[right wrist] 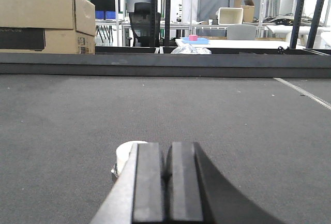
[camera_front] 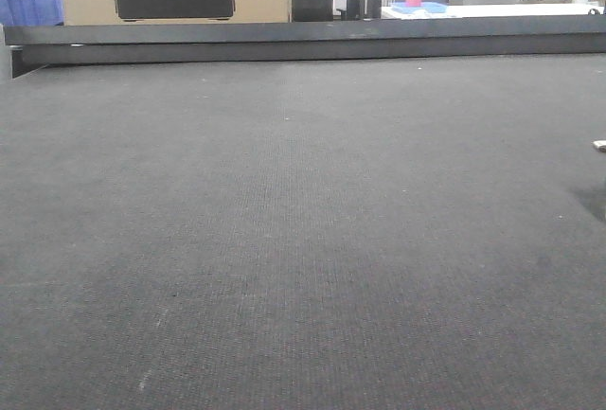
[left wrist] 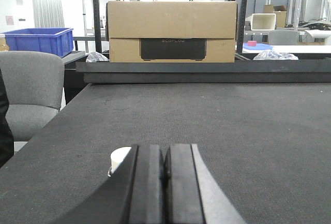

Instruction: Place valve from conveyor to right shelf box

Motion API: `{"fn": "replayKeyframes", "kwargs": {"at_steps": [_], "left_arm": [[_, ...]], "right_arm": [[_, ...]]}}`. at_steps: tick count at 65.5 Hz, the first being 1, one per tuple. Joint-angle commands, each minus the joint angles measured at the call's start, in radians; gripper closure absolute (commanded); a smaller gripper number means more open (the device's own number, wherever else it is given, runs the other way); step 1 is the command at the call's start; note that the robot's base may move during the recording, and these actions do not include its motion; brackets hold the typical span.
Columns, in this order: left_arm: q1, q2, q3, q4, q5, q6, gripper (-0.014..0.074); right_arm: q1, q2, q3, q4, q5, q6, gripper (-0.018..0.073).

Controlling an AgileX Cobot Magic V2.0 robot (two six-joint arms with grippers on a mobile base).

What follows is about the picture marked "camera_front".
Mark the lower cardboard box black print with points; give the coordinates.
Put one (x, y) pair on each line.
(142, 12)

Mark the small object at belt edge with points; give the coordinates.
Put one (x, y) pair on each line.
(599, 145)

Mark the black conveyor side rail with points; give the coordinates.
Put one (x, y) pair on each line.
(308, 41)

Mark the blue shallow tray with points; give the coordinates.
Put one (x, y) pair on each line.
(425, 7)

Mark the blue plastic crate background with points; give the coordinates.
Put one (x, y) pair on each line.
(31, 13)

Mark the dark grey conveyor belt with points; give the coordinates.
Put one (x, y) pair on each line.
(405, 234)

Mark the white table background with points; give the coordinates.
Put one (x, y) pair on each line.
(475, 11)

